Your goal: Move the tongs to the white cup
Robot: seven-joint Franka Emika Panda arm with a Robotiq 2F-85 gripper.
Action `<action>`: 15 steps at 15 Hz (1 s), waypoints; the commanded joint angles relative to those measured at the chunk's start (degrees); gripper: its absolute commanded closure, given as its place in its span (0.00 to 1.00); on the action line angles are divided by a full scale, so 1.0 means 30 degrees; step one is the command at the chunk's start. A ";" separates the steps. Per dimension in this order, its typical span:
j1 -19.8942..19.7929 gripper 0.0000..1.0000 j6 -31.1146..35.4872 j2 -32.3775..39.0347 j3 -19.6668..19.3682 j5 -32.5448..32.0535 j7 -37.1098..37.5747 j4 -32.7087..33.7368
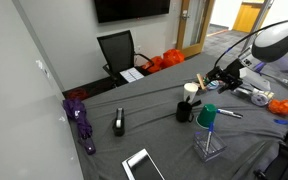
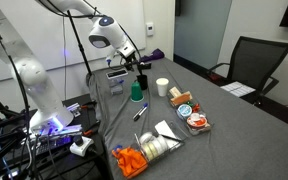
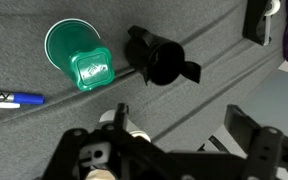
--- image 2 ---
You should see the red green small toy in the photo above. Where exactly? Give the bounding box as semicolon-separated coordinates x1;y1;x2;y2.
187;101;201;114

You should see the light wooden block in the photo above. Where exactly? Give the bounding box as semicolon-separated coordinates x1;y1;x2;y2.
169;86;182;98

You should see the white emergency stop box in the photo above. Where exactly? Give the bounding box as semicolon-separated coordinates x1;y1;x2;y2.
69;134;95;158

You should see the clear tray with toys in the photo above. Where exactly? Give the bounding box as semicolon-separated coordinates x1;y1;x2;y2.
166;89;215;136

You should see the clear tray with tapes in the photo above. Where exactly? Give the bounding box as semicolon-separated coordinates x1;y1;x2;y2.
133;119;186;166

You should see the orange cloth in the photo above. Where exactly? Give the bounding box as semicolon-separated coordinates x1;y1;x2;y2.
112;146;149;179

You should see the red white round container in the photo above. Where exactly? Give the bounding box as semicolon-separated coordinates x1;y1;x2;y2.
186;112;208;129

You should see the black robot cart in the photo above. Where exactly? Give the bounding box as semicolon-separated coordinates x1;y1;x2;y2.
0;83;113;180

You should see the black tripod stand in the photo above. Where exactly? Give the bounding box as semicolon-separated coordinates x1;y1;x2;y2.
65;9;95;79

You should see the white paper card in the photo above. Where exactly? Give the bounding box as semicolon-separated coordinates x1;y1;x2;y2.
154;119;182;149

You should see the white tape roll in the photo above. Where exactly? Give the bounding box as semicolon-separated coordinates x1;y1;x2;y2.
140;141;158;159
153;134;169;153
139;131;156;146

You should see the white wall thermostat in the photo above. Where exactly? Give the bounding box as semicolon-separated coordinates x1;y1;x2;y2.
145;21;155;37

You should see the green plastic cup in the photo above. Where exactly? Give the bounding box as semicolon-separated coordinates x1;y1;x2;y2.
130;81;145;103

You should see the gray tablecloth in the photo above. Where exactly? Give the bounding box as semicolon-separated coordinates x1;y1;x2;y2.
88;57;288;180

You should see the white wall whiteboard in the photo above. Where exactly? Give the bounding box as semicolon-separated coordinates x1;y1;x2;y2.
0;0;147;84

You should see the white paper cup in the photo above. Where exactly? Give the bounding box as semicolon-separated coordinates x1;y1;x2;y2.
155;77;170;98

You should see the black mug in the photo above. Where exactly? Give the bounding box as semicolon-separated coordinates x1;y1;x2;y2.
136;74;149;91

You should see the black silver marker pen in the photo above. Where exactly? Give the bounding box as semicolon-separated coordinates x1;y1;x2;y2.
132;102;149;122

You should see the brown wooden block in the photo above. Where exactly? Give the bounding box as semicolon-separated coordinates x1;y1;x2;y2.
170;91;193;107

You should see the blue white round container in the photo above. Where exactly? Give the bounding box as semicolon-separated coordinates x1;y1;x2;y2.
177;103;194;118

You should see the black mesh office chair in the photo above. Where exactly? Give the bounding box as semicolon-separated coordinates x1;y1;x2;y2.
206;35;288;105

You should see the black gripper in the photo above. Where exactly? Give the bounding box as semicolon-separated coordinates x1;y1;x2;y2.
118;53;143;72

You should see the clear plastic pen holder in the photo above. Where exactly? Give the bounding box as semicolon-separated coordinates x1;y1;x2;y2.
109;78;125;96

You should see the white paper sheet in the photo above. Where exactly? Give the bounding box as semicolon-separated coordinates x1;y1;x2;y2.
219;81;257;98

